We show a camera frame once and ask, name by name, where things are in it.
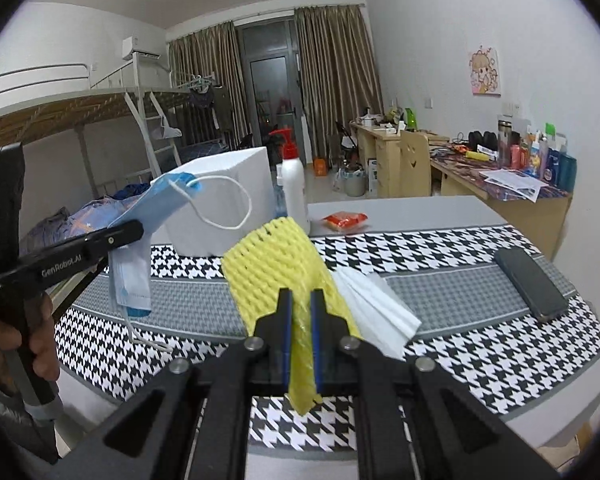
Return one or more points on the houndstooth tablecloth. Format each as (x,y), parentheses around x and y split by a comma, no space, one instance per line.
(455,285)

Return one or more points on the red snack packet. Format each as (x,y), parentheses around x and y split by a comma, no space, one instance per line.
(345,221)

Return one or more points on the person's left hand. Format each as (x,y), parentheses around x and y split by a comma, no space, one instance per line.
(42,345)

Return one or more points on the white air conditioner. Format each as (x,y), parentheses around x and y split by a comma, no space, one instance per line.
(140,49)

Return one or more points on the white hanging bag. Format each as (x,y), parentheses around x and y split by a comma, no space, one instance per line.
(167,131)

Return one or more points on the white bunk bed ladder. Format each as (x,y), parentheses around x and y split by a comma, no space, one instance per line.
(152,145)

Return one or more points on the blue face mask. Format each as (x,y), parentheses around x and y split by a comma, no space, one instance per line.
(145,205)

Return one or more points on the small clear spray bottle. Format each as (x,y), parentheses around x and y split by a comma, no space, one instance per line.
(280,195)

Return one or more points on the glass balcony door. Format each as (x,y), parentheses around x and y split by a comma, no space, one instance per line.
(270,75)

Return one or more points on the black folding chair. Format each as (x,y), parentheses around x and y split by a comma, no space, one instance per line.
(342,142)

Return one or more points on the brown curtain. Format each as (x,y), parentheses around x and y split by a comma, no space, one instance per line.
(205,55)
(335,70)

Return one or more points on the black smartphone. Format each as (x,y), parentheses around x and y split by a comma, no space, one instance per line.
(530,285)

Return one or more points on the printed paper sheets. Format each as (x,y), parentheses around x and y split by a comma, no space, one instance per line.
(515,182)

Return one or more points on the row of toiletry bottles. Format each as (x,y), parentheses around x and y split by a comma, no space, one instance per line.
(540,157)

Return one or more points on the black headphones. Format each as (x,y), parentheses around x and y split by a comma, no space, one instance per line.
(482,139)

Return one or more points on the yellow foam fruit net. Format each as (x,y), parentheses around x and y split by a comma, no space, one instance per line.
(275,265)

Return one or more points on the person's left forearm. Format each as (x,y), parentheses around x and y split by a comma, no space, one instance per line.
(5,425)

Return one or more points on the cartoon wall poster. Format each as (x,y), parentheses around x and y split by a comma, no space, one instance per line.
(486,71)

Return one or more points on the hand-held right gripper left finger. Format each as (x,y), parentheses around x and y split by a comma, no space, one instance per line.
(287,320)

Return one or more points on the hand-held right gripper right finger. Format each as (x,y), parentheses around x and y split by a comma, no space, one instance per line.
(317,320)

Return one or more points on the wooden chair with smiley cutout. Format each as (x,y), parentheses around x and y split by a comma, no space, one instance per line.
(414,170)

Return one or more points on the blue patterned quilt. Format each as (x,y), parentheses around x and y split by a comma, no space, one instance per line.
(90,215)

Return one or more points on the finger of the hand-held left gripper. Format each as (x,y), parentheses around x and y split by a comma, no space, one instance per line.
(115,237)

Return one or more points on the hanging dark clothes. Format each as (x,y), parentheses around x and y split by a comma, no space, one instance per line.
(220,105)

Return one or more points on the white bottle with red pump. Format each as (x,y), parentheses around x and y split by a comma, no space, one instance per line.
(292,185)

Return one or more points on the white wall socket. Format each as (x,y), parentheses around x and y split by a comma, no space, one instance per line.
(510,108)

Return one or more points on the white foam box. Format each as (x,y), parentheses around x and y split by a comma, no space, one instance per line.
(240,165)

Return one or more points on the metal waste bin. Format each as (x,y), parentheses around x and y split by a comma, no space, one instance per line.
(354,184)

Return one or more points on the white carton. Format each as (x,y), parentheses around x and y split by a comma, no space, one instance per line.
(372,177)

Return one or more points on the plain wooden desk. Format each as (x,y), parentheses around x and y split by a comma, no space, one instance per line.
(380,160)

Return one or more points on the white face mask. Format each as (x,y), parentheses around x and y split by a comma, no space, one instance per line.
(375,305)

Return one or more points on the white metal bunk bed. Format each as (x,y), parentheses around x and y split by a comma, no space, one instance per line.
(55,110)

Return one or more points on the orange bag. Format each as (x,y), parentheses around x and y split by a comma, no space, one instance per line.
(321,167)

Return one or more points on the yellow tube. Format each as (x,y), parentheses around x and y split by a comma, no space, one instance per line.
(480,156)

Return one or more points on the wooden desk with printed cover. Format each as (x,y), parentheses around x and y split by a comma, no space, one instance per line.
(530,215)

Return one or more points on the green plastic stand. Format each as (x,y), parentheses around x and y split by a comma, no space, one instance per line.
(411,119)

